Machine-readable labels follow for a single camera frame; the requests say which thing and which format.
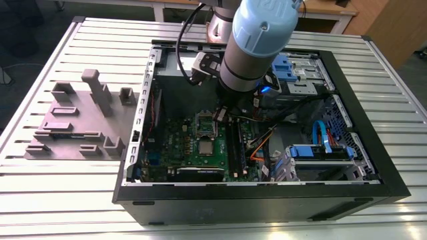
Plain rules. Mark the CPU with silver top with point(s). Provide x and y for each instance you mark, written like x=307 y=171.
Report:
x=206 y=147

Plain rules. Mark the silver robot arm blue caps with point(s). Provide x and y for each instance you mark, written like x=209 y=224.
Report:
x=254 y=50

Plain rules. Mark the CPU socket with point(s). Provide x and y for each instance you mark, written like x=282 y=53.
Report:
x=215 y=150

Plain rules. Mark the grey power supply unit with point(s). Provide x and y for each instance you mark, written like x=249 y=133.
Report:
x=181 y=97

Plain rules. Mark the black RAM slot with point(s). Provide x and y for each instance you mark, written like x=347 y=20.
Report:
x=231 y=145
x=239 y=145
x=235 y=145

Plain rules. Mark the white power connector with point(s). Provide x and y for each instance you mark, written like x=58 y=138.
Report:
x=249 y=144

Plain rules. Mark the blue disk carrier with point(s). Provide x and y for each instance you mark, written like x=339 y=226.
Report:
x=287 y=73
x=307 y=152

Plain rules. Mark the metal drive cage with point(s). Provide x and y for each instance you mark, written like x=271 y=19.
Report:
x=307 y=90

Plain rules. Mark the green motherboard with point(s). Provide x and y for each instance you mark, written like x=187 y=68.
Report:
x=174 y=150

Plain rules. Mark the black graphics card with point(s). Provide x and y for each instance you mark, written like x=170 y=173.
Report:
x=201 y=175

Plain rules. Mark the blue board connector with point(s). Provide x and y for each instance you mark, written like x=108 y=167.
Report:
x=154 y=158

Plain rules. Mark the black PC case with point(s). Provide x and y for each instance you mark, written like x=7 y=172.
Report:
x=250 y=200

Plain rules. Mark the metal disk bay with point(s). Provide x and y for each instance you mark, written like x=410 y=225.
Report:
x=334 y=167

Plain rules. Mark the grey parts rack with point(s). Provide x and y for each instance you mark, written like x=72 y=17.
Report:
x=90 y=120

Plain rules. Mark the RAM stick with white label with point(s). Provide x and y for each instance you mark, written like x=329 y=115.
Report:
x=67 y=136

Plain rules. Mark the wooden cabinet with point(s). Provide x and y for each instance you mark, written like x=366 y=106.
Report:
x=394 y=25

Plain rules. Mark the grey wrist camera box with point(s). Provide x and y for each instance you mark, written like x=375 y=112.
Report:
x=274 y=85

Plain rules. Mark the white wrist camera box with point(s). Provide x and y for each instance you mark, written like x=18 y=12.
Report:
x=201 y=72

